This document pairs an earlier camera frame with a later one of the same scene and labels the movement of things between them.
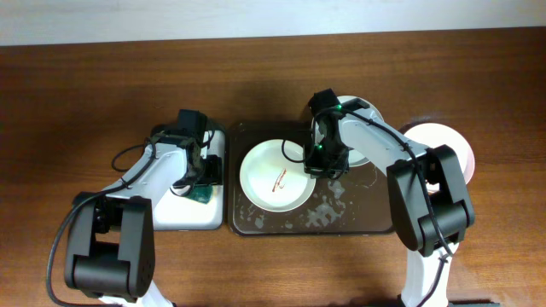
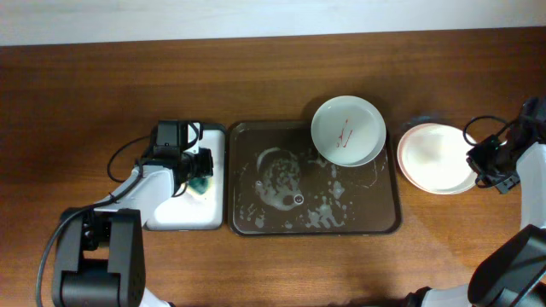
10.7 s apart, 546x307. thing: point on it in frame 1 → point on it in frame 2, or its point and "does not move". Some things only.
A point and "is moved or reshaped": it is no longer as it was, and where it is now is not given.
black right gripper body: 323,169 → 486,159
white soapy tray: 178,211 does not move
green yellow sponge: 201,193 is moved or reshaped
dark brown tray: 357,203 does not move
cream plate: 273,175 → 433,157
